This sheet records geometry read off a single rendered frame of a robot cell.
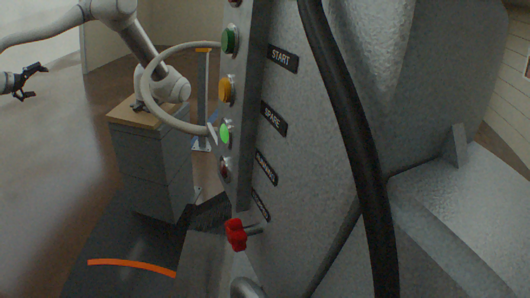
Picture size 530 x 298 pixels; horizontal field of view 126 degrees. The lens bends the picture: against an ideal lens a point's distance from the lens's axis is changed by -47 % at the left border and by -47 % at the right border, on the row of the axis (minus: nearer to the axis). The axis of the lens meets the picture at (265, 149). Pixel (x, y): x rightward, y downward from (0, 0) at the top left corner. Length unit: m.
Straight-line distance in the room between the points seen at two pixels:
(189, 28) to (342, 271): 7.80
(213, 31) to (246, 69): 7.38
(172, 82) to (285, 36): 1.13
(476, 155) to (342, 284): 0.17
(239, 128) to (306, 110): 0.09
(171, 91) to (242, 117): 1.09
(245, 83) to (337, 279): 0.18
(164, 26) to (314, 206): 8.21
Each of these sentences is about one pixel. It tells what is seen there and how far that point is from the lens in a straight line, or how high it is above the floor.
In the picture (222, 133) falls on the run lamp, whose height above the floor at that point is 1.33.
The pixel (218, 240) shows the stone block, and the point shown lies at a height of 0.76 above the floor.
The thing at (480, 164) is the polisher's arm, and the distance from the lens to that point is 0.24.
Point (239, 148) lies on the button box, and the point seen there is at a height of 1.33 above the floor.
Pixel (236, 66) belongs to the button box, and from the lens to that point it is 0.23.
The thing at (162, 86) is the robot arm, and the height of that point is 1.04.
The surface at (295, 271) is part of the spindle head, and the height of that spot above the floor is 1.26.
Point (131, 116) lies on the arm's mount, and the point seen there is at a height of 0.84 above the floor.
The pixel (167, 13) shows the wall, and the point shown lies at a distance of 8.23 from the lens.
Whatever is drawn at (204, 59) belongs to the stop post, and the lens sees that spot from 2.25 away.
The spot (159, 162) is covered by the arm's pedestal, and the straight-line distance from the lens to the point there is 1.51.
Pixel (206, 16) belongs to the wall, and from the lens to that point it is 7.64.
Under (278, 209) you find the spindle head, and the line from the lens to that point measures 0.23.
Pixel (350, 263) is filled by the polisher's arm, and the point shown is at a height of 1.32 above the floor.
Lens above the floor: 1.47
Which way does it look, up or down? 33 degrees down
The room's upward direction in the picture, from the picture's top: 8 degrees clockwise
